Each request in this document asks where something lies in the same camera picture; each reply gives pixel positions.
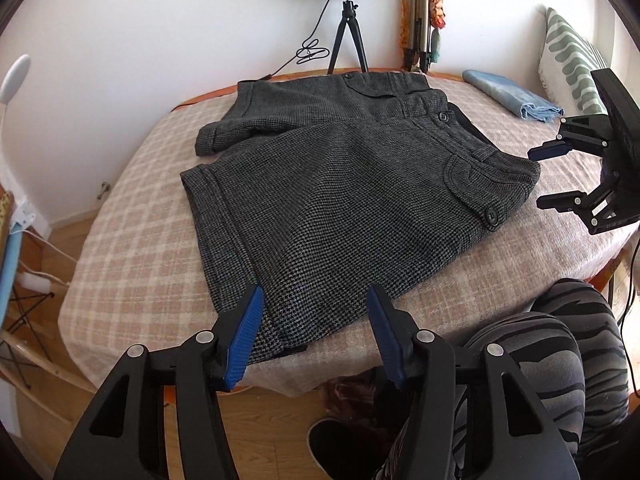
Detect dark grey houndstooth shorts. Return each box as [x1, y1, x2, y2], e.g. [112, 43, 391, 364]
[181, 73, 540, 363]

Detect green white patterned pillow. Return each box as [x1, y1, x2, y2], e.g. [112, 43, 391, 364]
[538, 8, 608, 116]

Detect folded light blue cloth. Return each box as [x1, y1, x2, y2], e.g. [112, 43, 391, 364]
[462, 70, 564, 122]

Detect zebra striped legging legs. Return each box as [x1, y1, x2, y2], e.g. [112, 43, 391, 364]
[374, 277, 630, 480]

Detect pink plaid bed blanket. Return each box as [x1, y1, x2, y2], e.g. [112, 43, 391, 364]
[58, 75, 638, 396]

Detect light blue chair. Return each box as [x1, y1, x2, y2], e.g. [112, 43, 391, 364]
[1, 223, 84, 400]

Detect folded silver tripod stand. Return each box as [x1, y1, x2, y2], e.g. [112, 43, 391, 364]
[402, 0, 432, 73]

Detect orange floral scarf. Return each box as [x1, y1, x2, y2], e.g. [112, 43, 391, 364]
[399, 0, 446, 65]

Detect metal door stopper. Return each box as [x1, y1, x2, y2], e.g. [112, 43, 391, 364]
[96, 182, 112, 200]

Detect orange bed sheet edge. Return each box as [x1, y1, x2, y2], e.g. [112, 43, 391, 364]
[171, 66, 467, 112]

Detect black mini tripod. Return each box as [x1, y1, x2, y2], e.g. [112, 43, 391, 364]
[326, 0, 370, 76]

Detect white desk lamp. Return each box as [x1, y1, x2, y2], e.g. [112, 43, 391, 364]
[0, 54, 32, 106]

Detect white power cable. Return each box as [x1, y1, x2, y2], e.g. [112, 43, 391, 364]
[19, 226, 79, 291]

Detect black ring light cable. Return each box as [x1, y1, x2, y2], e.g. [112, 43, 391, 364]
[257, 0, 335, 83]

